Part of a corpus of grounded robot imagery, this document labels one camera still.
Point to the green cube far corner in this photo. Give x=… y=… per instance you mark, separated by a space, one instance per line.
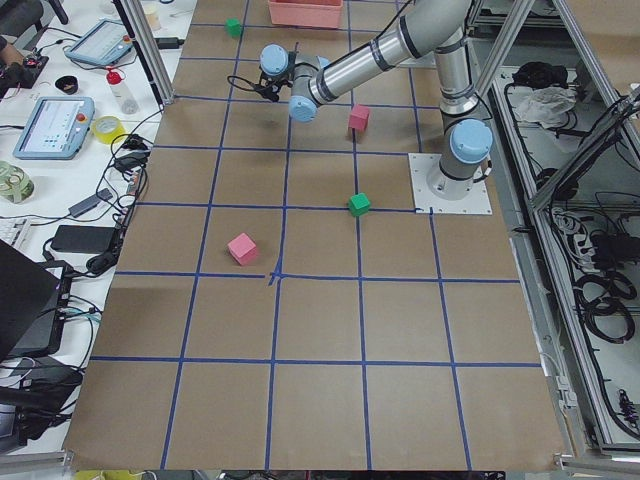
x=233 y=27

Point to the pink plastic bin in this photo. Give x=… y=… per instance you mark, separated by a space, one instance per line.
x=316 y=13

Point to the pink cube near centre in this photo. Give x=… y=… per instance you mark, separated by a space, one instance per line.
x=359 y=118

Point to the pink cube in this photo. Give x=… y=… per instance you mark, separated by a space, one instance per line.
x=359 y=118
x=243 y=249

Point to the red cap squeeze bottle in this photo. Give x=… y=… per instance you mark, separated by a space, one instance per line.
x=121 y=92

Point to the green cube centre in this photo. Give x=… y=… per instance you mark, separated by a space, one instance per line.
x=359 y=204

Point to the pink cube front left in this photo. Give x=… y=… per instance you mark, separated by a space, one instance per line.
x=243 y=249

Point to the far teach pendant tablet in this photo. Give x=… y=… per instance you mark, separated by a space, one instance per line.
x=103 y=45

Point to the teach pendant tablet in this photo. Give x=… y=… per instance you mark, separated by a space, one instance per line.
x=103 y=45
x=56 y=129

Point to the yellow tape roll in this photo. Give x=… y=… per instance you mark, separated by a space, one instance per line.
x=108 y=129

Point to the black small bowl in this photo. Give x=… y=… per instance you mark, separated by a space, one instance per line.
x=67 y=84

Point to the near teach pendant tablet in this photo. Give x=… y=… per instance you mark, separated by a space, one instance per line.
x=56 y=129

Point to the black power brick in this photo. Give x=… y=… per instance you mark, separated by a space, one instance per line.
x=83 y=239

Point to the green tape rolls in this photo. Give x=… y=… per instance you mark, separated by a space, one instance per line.
x=16 y=186

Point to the white crumpled cloth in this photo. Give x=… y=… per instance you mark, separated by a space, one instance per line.
x=548 y=107

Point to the black laptop computer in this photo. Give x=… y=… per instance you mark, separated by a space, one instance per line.
x=33 y=295

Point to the aluminium frame post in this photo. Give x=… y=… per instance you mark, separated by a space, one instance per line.
x=132 y=15

